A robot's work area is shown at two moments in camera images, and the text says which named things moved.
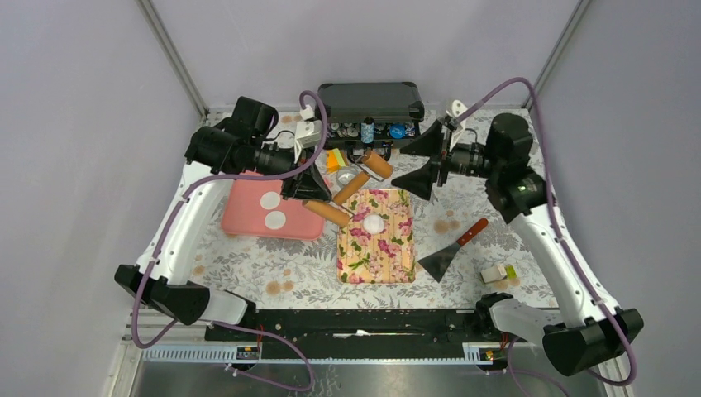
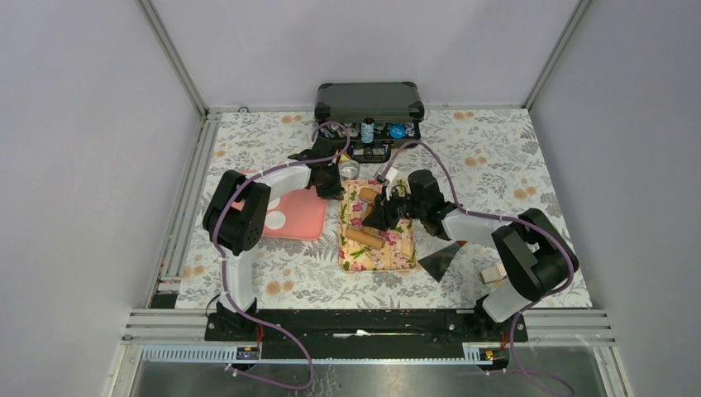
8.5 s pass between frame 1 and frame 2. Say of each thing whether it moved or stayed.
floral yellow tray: moved
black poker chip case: stayed
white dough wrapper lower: stayed
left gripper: moved
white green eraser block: stayed
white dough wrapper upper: stayed
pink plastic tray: stayed
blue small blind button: stayed
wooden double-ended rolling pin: moved
